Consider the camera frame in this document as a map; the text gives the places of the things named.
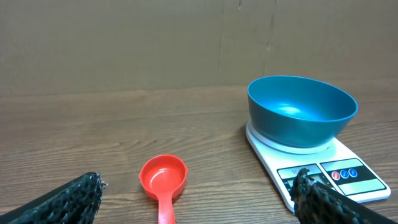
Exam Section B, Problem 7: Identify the red measuring scoop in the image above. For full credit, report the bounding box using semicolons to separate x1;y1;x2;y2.
138;154;188;224

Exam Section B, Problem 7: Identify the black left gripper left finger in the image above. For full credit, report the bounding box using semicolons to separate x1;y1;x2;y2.
1;172;108;224

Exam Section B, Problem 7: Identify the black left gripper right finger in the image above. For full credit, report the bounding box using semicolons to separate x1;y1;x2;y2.
289;168;397;224

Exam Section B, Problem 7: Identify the white kitchen scale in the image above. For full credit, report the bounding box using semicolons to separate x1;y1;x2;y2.
246;121;391;212

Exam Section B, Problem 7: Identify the blue bowl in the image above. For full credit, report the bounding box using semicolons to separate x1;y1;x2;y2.
247;75;359;147

